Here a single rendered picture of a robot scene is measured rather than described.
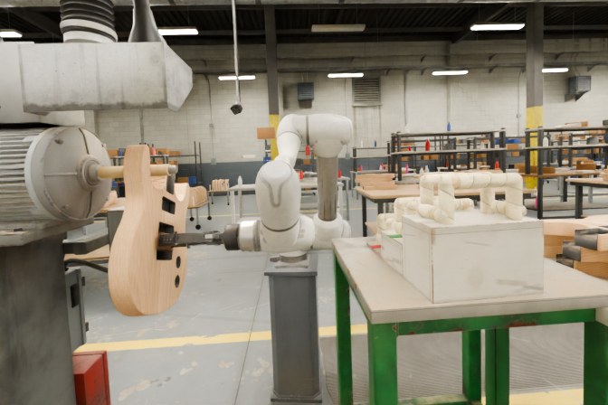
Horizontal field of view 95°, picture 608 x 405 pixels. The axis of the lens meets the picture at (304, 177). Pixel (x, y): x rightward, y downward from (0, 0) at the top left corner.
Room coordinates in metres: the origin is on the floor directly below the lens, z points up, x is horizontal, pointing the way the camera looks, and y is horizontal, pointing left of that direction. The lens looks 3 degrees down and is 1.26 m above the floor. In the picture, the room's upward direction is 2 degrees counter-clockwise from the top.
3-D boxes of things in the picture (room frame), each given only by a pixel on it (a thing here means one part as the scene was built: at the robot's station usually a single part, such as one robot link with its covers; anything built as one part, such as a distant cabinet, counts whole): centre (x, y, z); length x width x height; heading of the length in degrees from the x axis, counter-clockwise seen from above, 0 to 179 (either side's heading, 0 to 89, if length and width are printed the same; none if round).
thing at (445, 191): (0.63, -0.32, 1.15); 0.03 x 0.03 x 0.09
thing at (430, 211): (0.67, -0.31, 1.12); 0.11 x 0.03 x 0.03; 7
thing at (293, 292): (1.53, 0.08, 0.35); 0.28 x 0.28 x 0.70; 85
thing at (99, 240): (0.93, 0.70, 1.02); 0.19 x 0.04 x 0.04; 3
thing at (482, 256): (0.69, -0.40, 1.02); 0.27 x 0.15 x 0.17; 97
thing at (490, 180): (0.64, -0.41, 1.20); 0.20 x 0.03 x 0.03; 96
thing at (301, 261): (1.53, 0.10, 0.73); 0.22 x 0.18 x 0.06; 85
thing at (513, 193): (0.65, -0.49, 1.15); 0.03 x 0.03 x 0.09
